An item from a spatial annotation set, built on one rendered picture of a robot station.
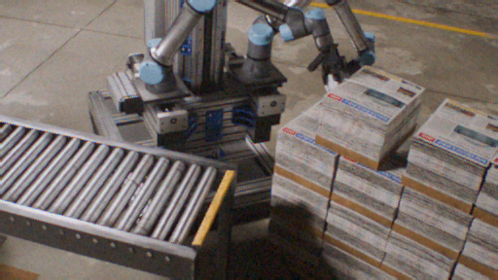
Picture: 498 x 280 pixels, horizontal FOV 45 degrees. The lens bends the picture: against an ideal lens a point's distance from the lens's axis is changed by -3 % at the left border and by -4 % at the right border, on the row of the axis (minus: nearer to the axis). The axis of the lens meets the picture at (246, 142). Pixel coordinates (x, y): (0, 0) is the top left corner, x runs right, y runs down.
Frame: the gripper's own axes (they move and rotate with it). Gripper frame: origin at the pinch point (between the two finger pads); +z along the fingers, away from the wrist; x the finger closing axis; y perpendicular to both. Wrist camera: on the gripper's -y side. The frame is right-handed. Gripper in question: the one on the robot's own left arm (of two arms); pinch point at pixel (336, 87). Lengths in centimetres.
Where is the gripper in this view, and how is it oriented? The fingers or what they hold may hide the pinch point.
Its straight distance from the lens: 294.4
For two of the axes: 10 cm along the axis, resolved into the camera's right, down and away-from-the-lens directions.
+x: 8.2, 3.7, -4.3
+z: -5.6, 4.3, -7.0
